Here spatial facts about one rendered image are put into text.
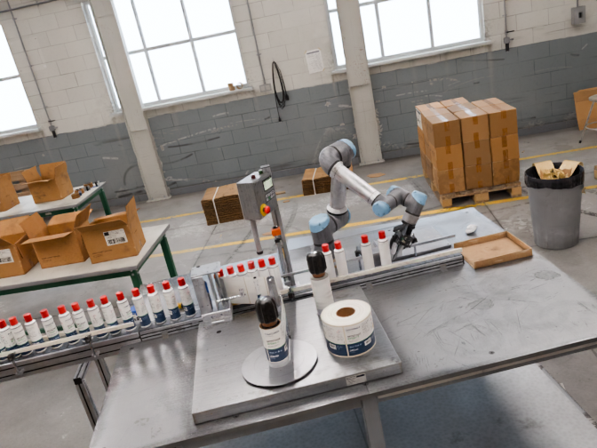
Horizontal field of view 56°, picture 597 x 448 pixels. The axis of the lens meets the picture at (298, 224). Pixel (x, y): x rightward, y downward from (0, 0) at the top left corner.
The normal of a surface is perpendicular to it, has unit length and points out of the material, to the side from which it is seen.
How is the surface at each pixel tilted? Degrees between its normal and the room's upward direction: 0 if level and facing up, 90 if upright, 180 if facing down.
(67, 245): 90
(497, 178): 91
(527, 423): 0
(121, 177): 90
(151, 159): 90
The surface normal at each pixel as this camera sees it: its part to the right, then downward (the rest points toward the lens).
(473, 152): -0.05, 0.36
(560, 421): -0.22, -0.91
